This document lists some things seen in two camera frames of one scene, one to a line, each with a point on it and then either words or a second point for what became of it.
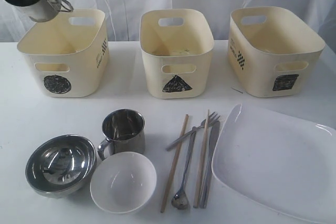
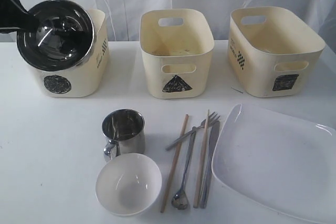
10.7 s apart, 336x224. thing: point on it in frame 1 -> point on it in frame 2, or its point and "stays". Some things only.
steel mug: [124, 130] stays
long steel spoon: [180, 200] stays
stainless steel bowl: [61, 166] -> [64, 38]
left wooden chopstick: [175, 168] stays
